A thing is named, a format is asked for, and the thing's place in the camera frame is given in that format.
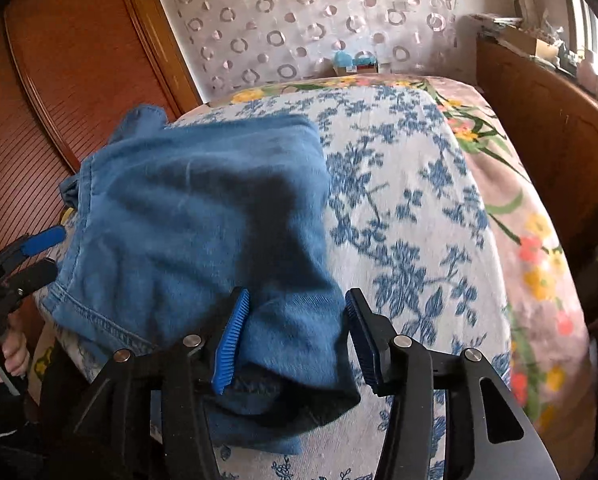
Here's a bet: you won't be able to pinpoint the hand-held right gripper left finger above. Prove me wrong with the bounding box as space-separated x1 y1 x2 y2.
61 286 252 480

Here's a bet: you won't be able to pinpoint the wooden wardrobe door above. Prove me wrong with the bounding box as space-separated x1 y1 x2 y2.
0 0 202 281

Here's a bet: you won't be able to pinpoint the blue denim pants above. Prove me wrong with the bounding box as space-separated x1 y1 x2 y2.
59 104 362 456

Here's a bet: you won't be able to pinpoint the pink floral bed sheet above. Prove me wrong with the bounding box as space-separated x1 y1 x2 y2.
229 74 592 431

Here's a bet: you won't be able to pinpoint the circle-patterned sheer curtain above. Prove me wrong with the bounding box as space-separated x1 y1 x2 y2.
156 0 462 103

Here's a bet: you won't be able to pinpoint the person's left hand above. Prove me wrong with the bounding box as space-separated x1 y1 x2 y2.
0 331 31 378

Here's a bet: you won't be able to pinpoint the person's dark clothing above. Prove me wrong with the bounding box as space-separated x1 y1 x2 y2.
0 345 100 480

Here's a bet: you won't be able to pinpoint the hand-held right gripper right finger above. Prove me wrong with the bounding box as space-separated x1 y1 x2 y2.
344 287 562 480

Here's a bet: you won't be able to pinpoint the wooden side cabinet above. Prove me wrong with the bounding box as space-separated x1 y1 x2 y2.
474 30 598 331

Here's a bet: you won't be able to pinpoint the bright window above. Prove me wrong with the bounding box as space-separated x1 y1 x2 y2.
562 0 598 91

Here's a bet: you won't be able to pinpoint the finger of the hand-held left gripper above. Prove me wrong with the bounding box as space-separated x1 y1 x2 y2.
0 259 60 300
0 226 66 272

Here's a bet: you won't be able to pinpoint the blue floral white bedspread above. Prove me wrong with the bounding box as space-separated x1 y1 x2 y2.
34 82 512 480

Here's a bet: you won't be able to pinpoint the cardboard box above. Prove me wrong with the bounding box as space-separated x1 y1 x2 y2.
499 30 560 60

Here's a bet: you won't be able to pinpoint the stack of papers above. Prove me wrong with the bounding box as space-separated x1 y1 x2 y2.
472 12 522 32

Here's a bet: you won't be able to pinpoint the small box with blue contents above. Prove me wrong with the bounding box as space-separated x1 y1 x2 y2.
331 51 380 77

